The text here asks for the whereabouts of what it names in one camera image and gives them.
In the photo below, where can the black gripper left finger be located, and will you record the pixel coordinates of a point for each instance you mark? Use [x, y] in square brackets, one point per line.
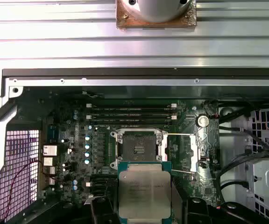
[104, 210]

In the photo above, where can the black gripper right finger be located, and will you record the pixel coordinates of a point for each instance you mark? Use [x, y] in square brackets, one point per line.
[195, 210]

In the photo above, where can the silver green CPU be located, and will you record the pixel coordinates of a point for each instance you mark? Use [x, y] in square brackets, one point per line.
[143, 189]

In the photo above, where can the metal socket cover frame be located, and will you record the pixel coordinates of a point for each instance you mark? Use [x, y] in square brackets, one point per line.
[194, 154]

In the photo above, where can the black RAM slot white clips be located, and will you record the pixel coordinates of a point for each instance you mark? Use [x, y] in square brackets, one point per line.
[129, 106]
[129, 116]
[104, 183]

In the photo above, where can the metal CPU socket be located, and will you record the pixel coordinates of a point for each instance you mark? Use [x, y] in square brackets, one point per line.
[136, 143]

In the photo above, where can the green motherboard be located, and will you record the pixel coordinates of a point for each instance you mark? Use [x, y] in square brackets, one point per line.
[209, 184]

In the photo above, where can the silver rear port block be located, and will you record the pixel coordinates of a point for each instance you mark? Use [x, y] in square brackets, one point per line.
[49, 170]
[49, 150]
[48, 161]

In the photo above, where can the black silver capacitor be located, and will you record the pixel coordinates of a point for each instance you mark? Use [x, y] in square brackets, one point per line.
[63, 140]

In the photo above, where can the silver coin battery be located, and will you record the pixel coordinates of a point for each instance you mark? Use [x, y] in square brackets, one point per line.
[202, 121]

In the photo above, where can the blue rear port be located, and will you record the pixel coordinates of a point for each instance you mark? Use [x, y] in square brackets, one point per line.
[55, 134]

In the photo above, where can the black silver PC case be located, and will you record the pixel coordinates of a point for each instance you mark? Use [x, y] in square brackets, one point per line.
[101, 81]

